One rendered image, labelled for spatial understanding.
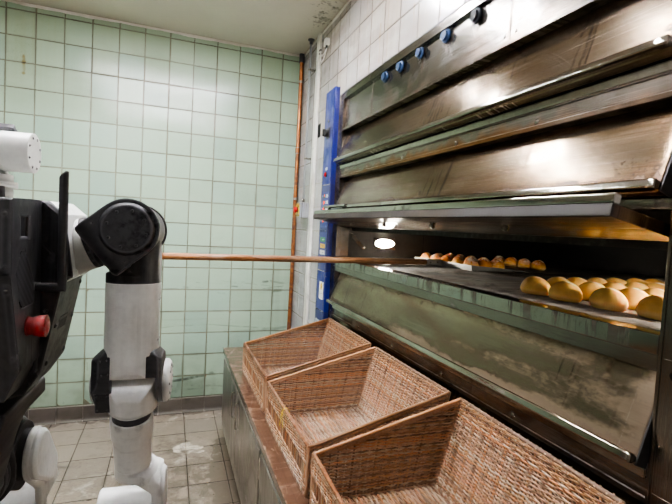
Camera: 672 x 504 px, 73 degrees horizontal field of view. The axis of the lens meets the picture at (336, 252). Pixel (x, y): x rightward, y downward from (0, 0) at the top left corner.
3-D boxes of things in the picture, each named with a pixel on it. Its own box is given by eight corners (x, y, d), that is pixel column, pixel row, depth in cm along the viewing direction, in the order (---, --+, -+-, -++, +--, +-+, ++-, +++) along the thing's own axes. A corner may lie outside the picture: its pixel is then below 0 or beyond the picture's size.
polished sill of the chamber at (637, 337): (344, 265, 256) (345, 258, 256) (679, 354, 88) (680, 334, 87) (335, 265, 254) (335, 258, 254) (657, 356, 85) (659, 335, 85)
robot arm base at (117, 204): (171, 259, 72) (147, 190, 71) (86, 285, 69) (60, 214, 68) (177, 255, 87) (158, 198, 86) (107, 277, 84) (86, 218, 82)
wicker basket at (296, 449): (373, 407, 196) (376, 344, 195) (449, 476, 144) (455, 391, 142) (262, 418, 179) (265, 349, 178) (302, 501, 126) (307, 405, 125)
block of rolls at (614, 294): (646, 291, 164) (647, 276, 163) (825, 319, 119) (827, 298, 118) (511, 291, 143) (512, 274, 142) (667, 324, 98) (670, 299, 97)
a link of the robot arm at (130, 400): (157, 473, 82) (155, 382, 77) (95, 478, 80) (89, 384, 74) (164, 433, 92) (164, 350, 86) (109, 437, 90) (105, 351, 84)
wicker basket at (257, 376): (328, 365, 253) (330, 316, 251) (370, 404, 200) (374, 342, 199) (240, 370, 235) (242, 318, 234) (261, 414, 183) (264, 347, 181)
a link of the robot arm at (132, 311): (165, 415, 77) (169, 284, 77) (81, 419, 74) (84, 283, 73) (172, 393, 88) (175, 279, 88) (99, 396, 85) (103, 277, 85)
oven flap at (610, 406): (332, 303, 255) (345, 271, 256) (642, 467, 87) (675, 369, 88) (325, 301, 253) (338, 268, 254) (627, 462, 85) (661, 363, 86)
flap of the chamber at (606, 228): (312, 218, 247) (345, 227, 254) (609, 216, 79) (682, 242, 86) (313, 213, 247) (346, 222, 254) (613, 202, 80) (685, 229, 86)
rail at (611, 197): (313, 213, 247) (316, 214, 248) (613, 202, 80) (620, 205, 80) (314, 210, 247) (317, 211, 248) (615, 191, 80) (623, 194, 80)
